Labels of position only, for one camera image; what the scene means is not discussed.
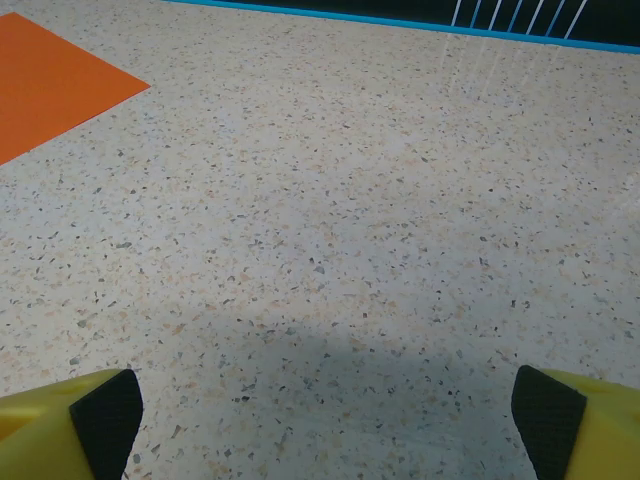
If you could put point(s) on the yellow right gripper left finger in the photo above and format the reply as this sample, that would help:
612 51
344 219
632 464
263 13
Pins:
45 435

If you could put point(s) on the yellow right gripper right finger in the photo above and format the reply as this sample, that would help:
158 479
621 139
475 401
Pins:
590 435

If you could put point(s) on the orange paper sheet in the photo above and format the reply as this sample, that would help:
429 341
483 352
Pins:
45 85

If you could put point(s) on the blue table edge strip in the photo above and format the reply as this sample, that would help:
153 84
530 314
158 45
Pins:
400 22

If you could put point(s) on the blue printed back panel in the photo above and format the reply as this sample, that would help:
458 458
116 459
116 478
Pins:
350 7

